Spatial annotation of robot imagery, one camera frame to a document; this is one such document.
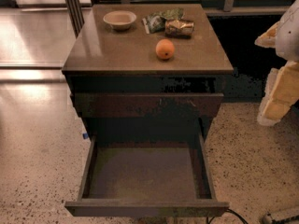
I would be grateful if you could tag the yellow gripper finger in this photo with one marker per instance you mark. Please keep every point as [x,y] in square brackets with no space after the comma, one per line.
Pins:
[268,38]
[281,92]

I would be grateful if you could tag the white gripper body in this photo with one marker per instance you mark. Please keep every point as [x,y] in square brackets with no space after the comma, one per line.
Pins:
[290,37]

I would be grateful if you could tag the orange fruit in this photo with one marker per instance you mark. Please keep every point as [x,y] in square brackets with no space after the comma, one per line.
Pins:
[165,49]

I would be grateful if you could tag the dark brown drawer cabinet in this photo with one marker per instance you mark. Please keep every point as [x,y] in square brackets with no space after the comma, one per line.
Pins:
[105,61]

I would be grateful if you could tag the closed top drawer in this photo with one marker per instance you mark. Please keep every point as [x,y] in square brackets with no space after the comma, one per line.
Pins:
[145,105]

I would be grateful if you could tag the green chip bag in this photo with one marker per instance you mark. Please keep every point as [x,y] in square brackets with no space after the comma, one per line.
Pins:
[155,22]

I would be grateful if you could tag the white power strip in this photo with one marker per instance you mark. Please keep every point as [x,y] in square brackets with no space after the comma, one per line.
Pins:
[286,216]

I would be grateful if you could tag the white paper bowl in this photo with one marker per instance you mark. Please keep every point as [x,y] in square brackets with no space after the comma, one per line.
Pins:
[120,20]

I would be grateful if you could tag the blue tape piece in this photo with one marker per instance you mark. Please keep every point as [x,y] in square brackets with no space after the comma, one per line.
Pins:
[85,136]

